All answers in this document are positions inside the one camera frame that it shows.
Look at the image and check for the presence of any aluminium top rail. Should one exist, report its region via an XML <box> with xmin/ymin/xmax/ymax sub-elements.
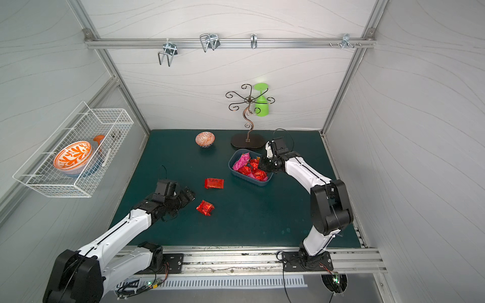
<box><xmin>85</xmin><ymin>37</ymin><xmax>377</xmax><ymax>50</ymax></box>

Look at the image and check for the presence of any metal double hook middle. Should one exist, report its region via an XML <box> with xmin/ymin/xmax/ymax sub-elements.
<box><xmin>200</xmin><ymin>34</ymin><xmax>221</xmax><ymax>53</ymax></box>

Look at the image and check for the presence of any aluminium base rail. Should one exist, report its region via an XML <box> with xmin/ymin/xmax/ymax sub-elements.
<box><xmin>163</xmin><ymin>246</ymin><xmax>387</xmax><ymax>276</ymax></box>

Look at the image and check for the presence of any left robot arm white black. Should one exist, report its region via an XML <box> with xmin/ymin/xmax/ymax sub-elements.
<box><xmin>42</xmin><ymin>188</ymin><xmax>196</xmax><ymax>302</ymax></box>

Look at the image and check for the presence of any long pink tea bag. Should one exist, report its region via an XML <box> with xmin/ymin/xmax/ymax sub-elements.
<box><xmin>232</xmin><ymin>153</ymin><xmax>251</xmax><ymax>171</ymax></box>

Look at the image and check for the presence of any metal hook right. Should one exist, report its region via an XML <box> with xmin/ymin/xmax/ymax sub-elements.
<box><xmin>328</xmin><ymin>34</ymin><xmax>362</xmax><ymax>49</ymax></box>

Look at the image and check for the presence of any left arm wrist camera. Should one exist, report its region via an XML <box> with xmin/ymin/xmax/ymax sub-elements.
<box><xmin>154</xmin><ymin>179</ymin><xmax>178</xmax><ymax>198</ymax></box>

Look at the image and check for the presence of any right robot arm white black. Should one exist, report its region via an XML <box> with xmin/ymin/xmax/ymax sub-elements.
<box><xmin>258</xmin><ymin>138</ymin><xmax>354</xmax><ymax>263</ymax></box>

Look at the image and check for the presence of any small red tea bag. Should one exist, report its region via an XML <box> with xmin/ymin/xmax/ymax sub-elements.
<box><xmin>251</xmin><ymin>169</ymin><xmax>268</xmax><ymax>182</ymax></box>

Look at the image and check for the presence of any metal double hook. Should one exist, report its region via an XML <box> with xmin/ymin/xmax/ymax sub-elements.
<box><xmin>200</xmin><ymin>34</ymin><xmax>221</xmax><ymax>53</ymax></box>
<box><xmin>158</xmin><ymin>40</ymin><xmax>178</xmax><ymax>67</ymax></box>

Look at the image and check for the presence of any white wire wall basket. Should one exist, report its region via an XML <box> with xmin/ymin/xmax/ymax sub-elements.
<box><xmin>13</xmin><ymin>102</ymin><xmax>133</xmax><ymax>198</ymax></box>

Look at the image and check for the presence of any white vent strip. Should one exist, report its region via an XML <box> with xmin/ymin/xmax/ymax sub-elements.
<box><xmin>154</xmin><ymin>274</ymin><xmax>308</xmax><ymax>290</ymax></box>

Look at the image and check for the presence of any orange spoon in basket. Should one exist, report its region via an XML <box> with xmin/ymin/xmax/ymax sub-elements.
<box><xmin>93</xmin><ymin>135</ymin><xmax>105</xmax><ymax>154</ymax></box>

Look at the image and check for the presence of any orange and blue patterned bowl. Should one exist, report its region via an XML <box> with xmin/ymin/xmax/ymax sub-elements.
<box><xmin>195</xmin><ymin>131</ymin><xmax>215</xmax><ymax>148</ymax></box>

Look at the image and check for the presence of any copper mug tree stand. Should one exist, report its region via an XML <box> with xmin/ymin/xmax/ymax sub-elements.
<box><xmin>226</xmin><ymin>83</ymin><xmax>275</xmax><ymax>150</ymax></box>

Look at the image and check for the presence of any metal double hook left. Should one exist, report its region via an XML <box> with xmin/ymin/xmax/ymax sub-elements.
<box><xmin>158</xmin><ymin>40</ymin><xmax>178</xmax><ymax>67</ymax></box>

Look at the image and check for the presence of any green plastic cup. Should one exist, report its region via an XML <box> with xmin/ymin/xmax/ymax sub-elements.
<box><xmin>254</xmin><ymin>83</ymin><xmax>269</xmax><ymax>117</ymax></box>

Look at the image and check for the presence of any teal plastic storage box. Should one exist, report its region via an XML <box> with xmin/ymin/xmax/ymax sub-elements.
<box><xmin>228</xmin><ymin>149</ymin><xmax>274</xmax><ymax>187</ymax></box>

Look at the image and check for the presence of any round black floor port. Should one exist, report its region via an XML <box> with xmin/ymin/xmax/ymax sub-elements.
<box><xmin>321</xmin><ymin>273</ymin><xmax>348</xmax><ymax>294</ymax></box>

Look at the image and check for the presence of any orange white floral bowl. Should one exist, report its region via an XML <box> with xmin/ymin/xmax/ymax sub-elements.
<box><xmin>53</xmin><ymin>141</ymin><xmax>95</xmax><ymax>175</ymax></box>

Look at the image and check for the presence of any metal single hook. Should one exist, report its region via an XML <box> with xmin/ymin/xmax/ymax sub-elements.
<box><xmin>250</xmin><ymin>34</ymin><xmax>258</xmax><ymax>49</ymax></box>

